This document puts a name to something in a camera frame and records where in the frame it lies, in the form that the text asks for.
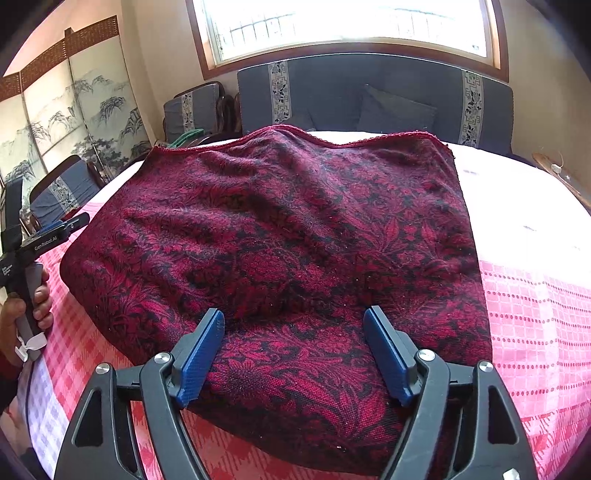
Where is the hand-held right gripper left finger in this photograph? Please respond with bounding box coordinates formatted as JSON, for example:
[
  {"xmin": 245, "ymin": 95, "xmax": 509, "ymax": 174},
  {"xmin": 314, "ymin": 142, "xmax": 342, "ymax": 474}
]
[{"xmin": 53, "ymin": 308, "xmax": 226, "ymax": 480}]

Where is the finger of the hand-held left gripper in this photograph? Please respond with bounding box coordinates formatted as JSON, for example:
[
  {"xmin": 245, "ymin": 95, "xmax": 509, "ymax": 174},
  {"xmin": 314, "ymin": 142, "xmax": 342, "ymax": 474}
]
[{"xmin": 44, "ymin": 212, "xmax": 90, "ymax": 235}]

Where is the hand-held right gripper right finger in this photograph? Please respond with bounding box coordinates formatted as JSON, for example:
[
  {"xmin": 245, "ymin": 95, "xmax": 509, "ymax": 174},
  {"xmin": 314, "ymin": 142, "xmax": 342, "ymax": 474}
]
[{"xmin": 363, "ymin": 306, "xmax": 539, "ymax": 480}]

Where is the dark red patterned sweater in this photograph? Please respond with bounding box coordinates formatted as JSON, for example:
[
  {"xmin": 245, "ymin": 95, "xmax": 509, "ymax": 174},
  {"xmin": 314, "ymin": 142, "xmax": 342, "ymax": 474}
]
[{"xmin": 60, "ymin": 124, "xmax": 492, "ymax": 476}]

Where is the person's left hand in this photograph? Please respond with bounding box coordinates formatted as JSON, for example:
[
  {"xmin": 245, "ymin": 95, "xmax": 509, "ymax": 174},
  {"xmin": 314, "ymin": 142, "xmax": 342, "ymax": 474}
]
[{"xmin": 0, "ymin": 268, "xmax": 55, "ymax": 368}]

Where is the wooden armchair with grey cushion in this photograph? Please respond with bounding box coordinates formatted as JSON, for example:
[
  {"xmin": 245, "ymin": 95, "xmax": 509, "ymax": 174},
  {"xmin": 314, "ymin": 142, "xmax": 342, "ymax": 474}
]
[
  {"xmin": 163, "ymin": 82, "xmax": 241, "ymax": 148},
  {"xmin": 28, "ymin": 154, "xmax": 109, "ymax": 232}
]

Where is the painted landscape folding screen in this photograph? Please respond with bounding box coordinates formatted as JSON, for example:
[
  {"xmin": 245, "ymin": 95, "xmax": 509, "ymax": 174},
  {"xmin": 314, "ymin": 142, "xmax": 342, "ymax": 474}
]
[{"xmin": 0, "ymin": 15, "xmax": 153, "ymax": 195}]

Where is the green cloth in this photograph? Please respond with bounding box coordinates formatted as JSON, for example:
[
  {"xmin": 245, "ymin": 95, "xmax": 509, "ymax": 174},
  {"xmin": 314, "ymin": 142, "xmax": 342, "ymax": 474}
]
[{"xmin": 168, "ymin": 129, "xmax": 206, "ymax": 149}]

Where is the pink white checked blanket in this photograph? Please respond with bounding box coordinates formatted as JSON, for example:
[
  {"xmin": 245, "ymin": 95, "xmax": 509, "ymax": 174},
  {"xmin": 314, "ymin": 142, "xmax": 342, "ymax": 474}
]
[{"xmin": 18, "ymin": 131, "xmax": 591, "ymax": 480}]

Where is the dark blue square cushion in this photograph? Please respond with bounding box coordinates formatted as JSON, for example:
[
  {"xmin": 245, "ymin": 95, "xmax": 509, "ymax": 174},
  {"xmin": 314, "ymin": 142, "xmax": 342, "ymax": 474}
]
[{"xmin": 356, "ymin": 84, "xmax": 438, "ymax": 134}]

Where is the round wooden side table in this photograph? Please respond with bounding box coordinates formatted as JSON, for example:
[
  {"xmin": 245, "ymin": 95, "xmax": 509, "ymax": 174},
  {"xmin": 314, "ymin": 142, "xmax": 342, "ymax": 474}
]
[{"xmin": 532, "ymin": 152, "xmax": 591, "ymax": 208}]

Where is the blue-grey sofa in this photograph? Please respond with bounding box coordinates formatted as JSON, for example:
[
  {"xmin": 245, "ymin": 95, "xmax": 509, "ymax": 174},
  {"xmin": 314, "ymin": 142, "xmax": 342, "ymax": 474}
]
[{"xmin": 236, "ymin": 54, "xmax": 515, "ymax": 155}]

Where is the white charger with cable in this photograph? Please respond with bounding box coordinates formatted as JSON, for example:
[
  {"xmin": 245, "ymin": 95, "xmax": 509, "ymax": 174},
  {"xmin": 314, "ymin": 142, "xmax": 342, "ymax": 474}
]
[{"xmin": 551, "ymin": 150, "xmax": 571, "ymax": 179}]

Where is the barred window with wooden frame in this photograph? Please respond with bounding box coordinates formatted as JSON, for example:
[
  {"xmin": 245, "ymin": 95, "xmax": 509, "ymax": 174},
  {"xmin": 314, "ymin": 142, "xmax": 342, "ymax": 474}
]
[{"xmin": 187, "ymin": 0, "xmax": 509, "ymax": 79}]

